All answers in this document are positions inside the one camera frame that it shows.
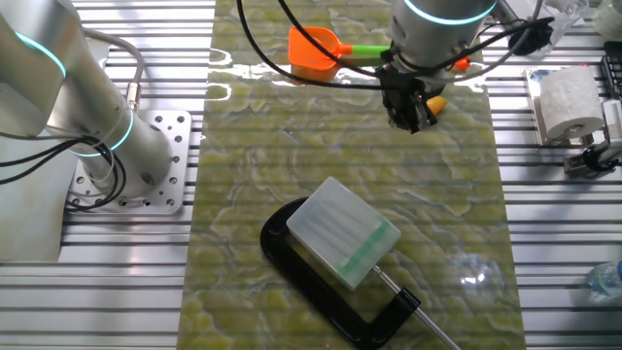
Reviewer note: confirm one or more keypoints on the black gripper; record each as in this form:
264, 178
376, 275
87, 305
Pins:
408, 85

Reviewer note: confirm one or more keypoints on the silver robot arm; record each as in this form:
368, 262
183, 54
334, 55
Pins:
146, 155

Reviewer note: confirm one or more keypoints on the yellow toy mango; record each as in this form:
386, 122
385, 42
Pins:
437, 104

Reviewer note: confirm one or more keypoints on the metal paper roll holder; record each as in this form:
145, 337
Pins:
532, 102

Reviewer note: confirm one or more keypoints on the green marble pattern mat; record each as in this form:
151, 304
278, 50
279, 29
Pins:
291, 146

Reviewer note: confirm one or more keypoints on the translucent plastic box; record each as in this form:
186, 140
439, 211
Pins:
340, 228

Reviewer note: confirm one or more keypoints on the white toilet paper roll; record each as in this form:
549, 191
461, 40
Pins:
568, 102

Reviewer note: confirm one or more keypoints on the black C-clamp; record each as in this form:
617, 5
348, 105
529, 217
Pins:
274, 250

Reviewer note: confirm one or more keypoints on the clear glass pitcher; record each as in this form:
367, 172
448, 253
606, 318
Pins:
566, 7

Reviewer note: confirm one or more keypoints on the black keyboard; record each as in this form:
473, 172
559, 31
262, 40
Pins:
613, 68

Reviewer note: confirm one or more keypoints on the translucent plastic container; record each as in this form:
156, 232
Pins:
610, 17

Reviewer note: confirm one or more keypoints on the clear water bottle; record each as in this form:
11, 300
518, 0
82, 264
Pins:
607, 281

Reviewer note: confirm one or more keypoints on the small silver camera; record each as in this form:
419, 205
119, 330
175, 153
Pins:
576, 167

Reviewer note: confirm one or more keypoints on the ribbed silver depth camera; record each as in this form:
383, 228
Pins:
613, 124

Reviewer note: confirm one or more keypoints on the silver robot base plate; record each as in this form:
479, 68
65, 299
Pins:
175, 126

